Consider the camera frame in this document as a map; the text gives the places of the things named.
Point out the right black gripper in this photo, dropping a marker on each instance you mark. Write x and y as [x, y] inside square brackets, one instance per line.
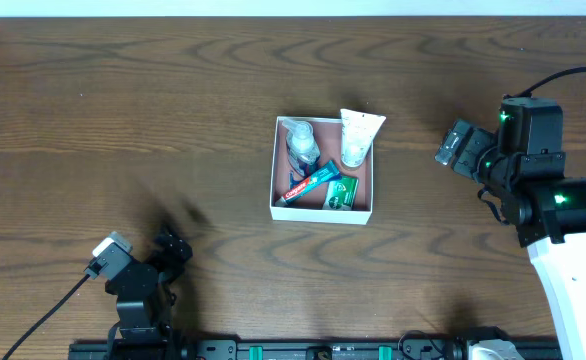
[473, 151]

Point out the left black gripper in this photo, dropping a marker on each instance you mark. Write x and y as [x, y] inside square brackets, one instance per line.
[168, 253]

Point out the white lotion tube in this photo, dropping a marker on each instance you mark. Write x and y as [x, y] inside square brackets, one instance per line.
[358, 132]

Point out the green soap bar box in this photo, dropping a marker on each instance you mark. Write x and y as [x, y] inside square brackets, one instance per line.
[341, 194]

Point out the green toothpaste tube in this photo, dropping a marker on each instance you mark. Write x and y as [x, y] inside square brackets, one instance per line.
[325, 174]

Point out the clear pump soap bottle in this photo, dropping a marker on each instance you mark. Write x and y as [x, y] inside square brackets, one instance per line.
[303, 151]

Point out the blue disposable razor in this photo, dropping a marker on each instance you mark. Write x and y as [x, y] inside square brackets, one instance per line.
[294, 179]

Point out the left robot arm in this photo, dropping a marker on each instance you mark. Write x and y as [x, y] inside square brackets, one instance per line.
[144, 299]

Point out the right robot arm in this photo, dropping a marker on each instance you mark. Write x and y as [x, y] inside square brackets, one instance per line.
[522, 165]

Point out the white cardboard box pink inside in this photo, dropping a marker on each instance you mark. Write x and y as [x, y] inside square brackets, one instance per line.
[309, 208]

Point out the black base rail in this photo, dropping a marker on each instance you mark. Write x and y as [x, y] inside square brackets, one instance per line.
[477, 343]

